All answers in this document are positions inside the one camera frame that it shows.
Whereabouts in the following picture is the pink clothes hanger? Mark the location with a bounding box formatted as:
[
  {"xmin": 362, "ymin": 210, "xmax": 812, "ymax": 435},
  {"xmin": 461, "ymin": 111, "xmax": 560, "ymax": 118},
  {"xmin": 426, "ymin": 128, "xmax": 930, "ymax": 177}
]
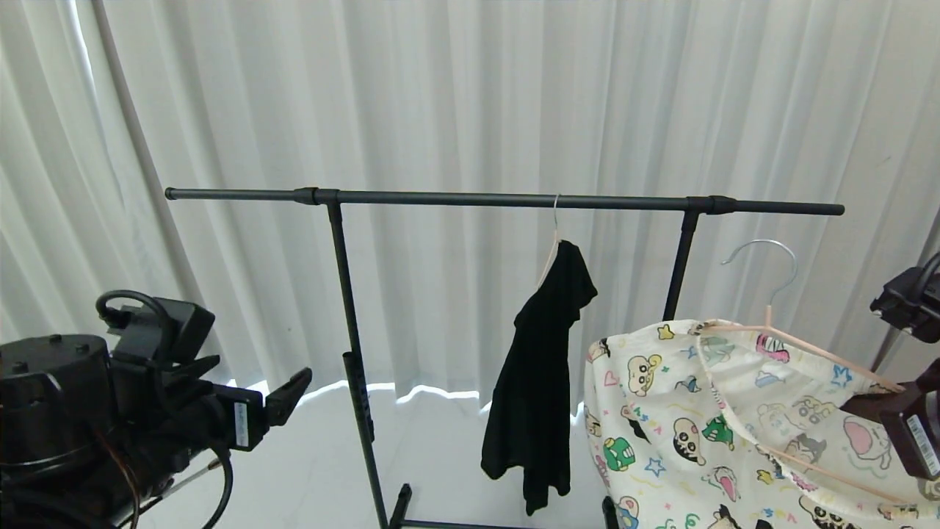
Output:
[
  {"xmin": 538, "ymin": 194, "xmax": 563, "ymax": 289},
  {"xmin": 694, "ymin": 239, "xmax": 908, "ymax": 505}
]

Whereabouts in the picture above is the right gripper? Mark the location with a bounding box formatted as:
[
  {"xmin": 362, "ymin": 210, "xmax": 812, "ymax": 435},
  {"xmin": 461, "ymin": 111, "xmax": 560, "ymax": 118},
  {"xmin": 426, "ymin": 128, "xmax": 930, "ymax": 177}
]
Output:
[{"xmin": 878, "ymin": 381, "xmax": 940, "ymax": 483}]

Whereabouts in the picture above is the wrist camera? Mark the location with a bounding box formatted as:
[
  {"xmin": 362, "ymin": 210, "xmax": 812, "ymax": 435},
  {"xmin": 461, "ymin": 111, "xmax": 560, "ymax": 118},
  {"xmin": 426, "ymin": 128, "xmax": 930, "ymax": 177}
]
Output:
[
  {"xmin": 869, "ymin": 252, "xmax": 940, "ymax": 345},
  {"xmin": 109, "ymin": 297, "xmax": 221, "ymax": 386}
]

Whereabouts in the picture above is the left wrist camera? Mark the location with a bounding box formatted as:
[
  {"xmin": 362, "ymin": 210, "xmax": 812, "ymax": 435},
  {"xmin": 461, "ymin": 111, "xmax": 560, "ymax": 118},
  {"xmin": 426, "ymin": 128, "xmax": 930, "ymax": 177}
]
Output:
[{"xmin": 109, "ymin": 297, "xmax": 221, "ymax": 386}]

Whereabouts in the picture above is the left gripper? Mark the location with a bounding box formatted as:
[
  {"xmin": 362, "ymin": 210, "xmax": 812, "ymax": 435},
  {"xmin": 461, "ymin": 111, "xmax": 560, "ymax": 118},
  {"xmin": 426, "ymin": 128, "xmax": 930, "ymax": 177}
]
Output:
[{"xmin": 163, "ymin": 367, "xmax": 314, "ymax": 453}]

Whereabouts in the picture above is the cream printed garment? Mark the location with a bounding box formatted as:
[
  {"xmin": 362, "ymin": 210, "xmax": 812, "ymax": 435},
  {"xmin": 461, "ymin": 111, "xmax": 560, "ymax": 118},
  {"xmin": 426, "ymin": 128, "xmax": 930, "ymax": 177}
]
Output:
[{"xmin": 583, "ymin": 317, "xmax": 940, "ymax": 529}]

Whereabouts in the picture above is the black garment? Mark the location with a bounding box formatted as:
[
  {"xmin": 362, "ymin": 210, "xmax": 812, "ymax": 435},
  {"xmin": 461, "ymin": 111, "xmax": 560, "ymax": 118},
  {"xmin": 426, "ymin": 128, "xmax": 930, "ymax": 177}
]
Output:
[{"xmin": 480, "ymin": 240, "xmax": 599, "ymax": 517}]

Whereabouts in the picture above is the white curtain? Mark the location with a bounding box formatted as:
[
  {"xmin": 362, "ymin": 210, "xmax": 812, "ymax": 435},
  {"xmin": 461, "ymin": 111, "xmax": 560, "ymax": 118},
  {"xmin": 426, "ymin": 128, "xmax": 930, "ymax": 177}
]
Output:
[{"xmin": 0, "ymin": 0, "xmax": 940, "ymax": 409}]

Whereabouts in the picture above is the black clothes rack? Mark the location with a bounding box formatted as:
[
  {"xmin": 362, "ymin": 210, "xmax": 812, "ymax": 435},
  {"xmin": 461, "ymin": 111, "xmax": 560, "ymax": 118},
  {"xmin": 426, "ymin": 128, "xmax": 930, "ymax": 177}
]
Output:
[{"xmin": 164, "ymin": 187, "xmax": 846, "ymax": 529}]

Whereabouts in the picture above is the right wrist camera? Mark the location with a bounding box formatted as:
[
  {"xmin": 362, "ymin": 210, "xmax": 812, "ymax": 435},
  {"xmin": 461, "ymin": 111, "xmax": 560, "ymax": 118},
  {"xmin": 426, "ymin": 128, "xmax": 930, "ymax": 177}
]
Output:
[{"xmin": 869, "ymin": 252, "xmax": 940, "ymax": 345}]

